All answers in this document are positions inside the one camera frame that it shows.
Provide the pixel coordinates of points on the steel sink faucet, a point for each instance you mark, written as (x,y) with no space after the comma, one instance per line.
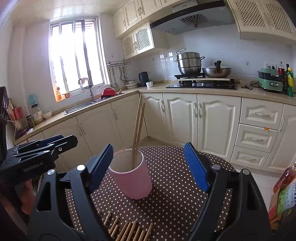
(91,91)

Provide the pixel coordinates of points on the small dark jar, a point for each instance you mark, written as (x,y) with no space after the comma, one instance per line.
(30,121)

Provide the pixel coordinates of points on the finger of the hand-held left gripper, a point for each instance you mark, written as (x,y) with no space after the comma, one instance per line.
(39,154)
(62,141)

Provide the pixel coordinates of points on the white mug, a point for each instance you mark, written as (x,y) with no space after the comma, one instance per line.
(149,84)

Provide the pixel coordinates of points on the green electric cooker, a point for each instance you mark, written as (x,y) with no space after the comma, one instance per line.
(270,81)

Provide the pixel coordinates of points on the cream cabinet drawer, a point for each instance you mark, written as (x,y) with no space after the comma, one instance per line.
(254,139)
(261,113)
(249,158)

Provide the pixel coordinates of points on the orange bottle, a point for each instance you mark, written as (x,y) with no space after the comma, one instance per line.
(59,95)

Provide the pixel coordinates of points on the purple cloth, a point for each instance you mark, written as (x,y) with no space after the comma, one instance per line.
(22,132)

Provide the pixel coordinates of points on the kitchen window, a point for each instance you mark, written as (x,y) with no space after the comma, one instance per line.
(76,58)

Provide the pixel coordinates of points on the cream lattice door cabinet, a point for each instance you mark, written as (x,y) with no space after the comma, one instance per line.
(143,39)
(254,16)

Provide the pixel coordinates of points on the person's left hand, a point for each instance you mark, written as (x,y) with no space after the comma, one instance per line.
(27,197)

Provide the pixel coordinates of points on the dark bottle red label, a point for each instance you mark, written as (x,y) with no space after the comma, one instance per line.
(281,70)

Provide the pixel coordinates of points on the large bottle colourful label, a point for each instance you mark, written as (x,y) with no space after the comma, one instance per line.
(284,178)

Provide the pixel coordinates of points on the black glass gas hob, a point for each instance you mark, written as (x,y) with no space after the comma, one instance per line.
(196,86)

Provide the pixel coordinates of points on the steel kitchen sink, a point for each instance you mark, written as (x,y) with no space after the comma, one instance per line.
(78,106)

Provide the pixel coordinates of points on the wooden cutting board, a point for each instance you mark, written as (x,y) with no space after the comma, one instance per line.
(10,104)

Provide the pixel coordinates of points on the hanging steel spatula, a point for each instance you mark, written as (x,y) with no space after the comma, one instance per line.
(123,76)

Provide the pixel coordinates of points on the stacked steel steamer pot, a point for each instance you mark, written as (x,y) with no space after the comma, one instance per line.
(188,62)

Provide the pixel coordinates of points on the pale blue packet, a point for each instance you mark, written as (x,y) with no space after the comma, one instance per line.
(33,98)

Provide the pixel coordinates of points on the green bottle yellow label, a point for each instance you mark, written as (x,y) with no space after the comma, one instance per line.
(290,83)

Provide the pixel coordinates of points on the bunch of wooden chopsticks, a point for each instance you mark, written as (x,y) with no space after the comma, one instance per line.
(127,231)

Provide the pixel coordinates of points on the cream upper wall cabinets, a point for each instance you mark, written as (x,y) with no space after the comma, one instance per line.
(131,11)

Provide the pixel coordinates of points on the metal wall rail rack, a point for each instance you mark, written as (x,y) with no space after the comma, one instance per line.
(118,62)

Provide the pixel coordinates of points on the stack of white bowls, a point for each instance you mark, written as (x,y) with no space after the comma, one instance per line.
(131,85)

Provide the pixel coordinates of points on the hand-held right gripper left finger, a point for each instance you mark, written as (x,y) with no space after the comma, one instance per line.
(100,169)

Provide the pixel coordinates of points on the black electric kettle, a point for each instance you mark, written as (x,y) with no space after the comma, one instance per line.
(143,80)

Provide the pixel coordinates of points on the white wall socket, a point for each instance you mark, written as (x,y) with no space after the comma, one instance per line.
(269,65)

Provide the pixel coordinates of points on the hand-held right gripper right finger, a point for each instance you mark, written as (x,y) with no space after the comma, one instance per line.
(196,169)

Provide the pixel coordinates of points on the hanging steel ladle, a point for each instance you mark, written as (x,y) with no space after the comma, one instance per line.
(112,84)

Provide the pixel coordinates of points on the glass jar white lid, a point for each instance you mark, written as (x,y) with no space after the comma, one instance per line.
(37,115)

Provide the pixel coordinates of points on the steel wok with lid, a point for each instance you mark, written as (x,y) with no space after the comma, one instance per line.
(215,72)

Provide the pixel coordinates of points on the slim dark bottle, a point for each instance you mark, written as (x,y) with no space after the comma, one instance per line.
(287,67)

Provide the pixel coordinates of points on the black burner stand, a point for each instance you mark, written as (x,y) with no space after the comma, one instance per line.
(182,76)

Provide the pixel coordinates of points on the small white bowl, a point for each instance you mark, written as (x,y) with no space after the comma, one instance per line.
(47,115)

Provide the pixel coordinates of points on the red plastic basin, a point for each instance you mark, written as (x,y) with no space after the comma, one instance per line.
(108,92)

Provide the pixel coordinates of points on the small red jar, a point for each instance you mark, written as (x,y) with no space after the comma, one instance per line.
(66,94)

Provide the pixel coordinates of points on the brown rag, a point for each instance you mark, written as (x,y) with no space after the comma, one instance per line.
(84,80)

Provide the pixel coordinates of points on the cream kitchen base cabinets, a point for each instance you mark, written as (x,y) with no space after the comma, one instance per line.
(180,120)

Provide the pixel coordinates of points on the pink utensil cup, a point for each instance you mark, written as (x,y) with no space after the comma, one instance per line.
(136,183)

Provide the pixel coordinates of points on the black range hood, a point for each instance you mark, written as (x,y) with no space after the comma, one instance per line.
(175,23)

